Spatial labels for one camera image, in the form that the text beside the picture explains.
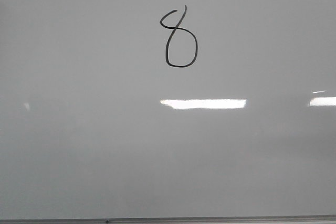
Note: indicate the white whiteboard with aluminium frame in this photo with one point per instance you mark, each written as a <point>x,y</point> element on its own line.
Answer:
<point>167,108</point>

